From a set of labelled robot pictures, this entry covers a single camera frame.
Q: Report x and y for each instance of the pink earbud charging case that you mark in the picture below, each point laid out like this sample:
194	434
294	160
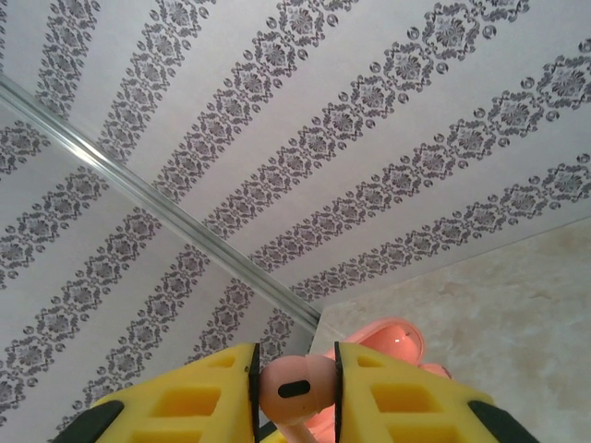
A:
392	339

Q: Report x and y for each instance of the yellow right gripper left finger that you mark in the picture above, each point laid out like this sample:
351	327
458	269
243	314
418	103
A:
184	397

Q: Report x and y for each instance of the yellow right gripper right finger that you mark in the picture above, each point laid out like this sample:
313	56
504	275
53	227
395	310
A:
415	397

